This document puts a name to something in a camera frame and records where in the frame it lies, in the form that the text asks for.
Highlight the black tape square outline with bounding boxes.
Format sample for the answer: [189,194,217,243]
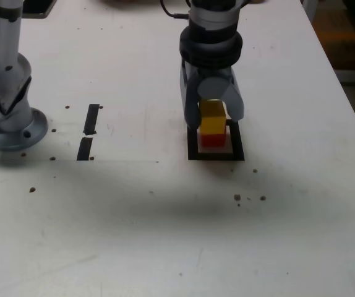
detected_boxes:
[187,119,246,162]

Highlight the black cable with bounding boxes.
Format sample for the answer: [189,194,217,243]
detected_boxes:
[160,0,191,20]

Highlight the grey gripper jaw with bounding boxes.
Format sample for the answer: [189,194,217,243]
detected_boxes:
[223,79,246,122]
[179,58,231,129]

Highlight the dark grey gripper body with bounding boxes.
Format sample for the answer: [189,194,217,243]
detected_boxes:
[195,66,236,82]

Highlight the black tape strip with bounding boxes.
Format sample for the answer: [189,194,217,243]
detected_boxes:
[76,103,100,161]

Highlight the yellow cube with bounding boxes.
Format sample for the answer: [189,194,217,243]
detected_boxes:
[198,99,228,136]

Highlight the black flat phone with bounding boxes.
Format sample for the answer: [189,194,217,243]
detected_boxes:
[21,0,58,19]

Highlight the red cube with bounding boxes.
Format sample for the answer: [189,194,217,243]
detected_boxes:
[198,131,230,149]

